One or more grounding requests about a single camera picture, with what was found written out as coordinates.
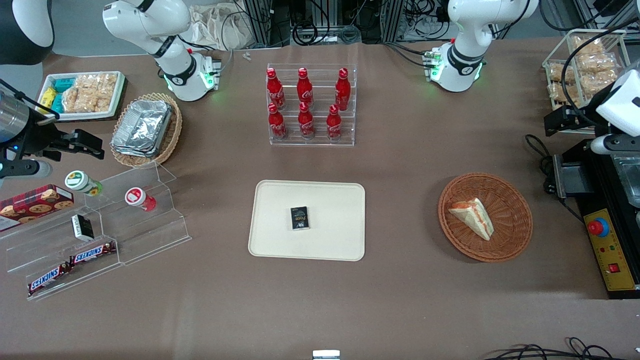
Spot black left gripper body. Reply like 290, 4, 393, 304
567, 101, 609, 134

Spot black appliance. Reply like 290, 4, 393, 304
552, 137, 640, 301

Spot coiled black cable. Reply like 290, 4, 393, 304
292, 19, 333, 47

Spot clear acrylic step stand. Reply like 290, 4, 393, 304
0, 200, 125, 302
84, 161, 193, 267

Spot white rectangular snack tray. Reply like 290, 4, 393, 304
36, 70, 126, 122

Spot stack of foil trays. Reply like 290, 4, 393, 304
111, 99, 173, 159

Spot red bottle with white cap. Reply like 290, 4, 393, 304
124, 187, 158, 213

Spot red cola bottle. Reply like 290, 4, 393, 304
296, 67, 315, 110
326, 104, 344, 141
266, 68, 286, 111
267, 103, 288, 140
297, 102, 316, 140
334, 67, 352, 112

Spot black power cable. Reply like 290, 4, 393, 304
524, 133, 587, 223

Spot yellow control panel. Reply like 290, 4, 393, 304
583, 207, 640, 293

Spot clear acrylic bottle rack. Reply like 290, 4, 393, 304
266, 63, 359, 147

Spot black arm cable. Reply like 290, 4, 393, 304
564, 17, 640, 127

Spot triangular sandwich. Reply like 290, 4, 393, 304
447, 197, 495, 242

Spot oval tan wicker basket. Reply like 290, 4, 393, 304
110, 92, 183, 169

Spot white wire basket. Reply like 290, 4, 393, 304
542, 29, 632, 135

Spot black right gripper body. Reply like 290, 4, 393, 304
9, 106, 69, 162

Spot black and white small box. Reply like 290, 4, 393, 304
71, 214, 95, 242

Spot black floor cables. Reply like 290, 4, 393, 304
480, 337, 632, 360

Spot snickers chocolate bar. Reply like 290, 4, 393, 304
69, 241, 117, 266
27, 264, 72, 296

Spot red emergency stop button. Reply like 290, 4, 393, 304
587, 218, 610, 239

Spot beige cloth bag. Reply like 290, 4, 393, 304
186, 4, 253, 52

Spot steel pan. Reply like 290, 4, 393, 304
611, 150, 640, 209

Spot beige plastic tray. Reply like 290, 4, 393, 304
248, 180, 366, 262

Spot green bottle with white cap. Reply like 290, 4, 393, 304
64, 170, 104, 197

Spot red cookie box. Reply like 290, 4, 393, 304
0, 184, 75, 232

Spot round brown wicker basket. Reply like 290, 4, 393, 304
438, 172, 534, 263

